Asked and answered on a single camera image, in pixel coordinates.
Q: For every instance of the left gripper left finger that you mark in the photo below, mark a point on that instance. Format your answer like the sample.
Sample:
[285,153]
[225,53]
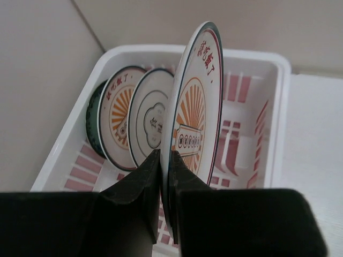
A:
[119,221]

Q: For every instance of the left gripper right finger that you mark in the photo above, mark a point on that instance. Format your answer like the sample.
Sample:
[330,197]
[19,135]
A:
[253,222]

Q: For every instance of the orange sunburst plate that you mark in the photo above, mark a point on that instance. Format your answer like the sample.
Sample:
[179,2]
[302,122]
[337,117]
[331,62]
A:
[112,116]
[192,119]

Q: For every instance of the small blue patterned plate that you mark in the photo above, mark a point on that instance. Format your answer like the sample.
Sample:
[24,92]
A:
[92,120]

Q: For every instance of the white plate quatrefoil motif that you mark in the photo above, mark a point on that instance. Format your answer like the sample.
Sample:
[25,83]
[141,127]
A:
[146,113]

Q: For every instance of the pink white dish rack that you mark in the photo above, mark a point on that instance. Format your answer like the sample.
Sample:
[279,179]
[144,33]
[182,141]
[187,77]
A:
[255,95]

